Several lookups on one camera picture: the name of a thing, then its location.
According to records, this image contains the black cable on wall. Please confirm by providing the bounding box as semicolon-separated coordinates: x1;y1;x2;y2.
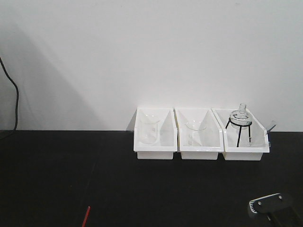
0;56;20;140

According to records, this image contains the round glass flask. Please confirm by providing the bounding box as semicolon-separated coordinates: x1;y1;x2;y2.
229;103;253;128

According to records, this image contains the red plastic spoon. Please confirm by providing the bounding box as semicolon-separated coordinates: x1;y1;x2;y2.
81;206;91;227

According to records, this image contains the black tripod stand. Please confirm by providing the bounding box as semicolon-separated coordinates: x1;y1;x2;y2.
225;119;251;147

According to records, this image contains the white right storage bin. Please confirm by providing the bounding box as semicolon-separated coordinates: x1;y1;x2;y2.
212;108;270;161

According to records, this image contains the white left storage bin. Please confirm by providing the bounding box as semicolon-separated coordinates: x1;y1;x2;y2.
134;107;178;160

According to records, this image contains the white middle storage bin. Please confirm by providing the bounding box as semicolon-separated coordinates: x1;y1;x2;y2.
175;108;224;160

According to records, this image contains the glass in middle bin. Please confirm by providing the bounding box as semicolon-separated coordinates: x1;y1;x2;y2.
185;120;206;146

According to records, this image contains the white storage bin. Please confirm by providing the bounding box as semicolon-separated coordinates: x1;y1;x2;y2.
212;108;270;161
175;108;224;160
134;107;178;160

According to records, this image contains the beaker in left bin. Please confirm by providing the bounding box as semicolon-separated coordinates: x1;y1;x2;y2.
139;114;160;145

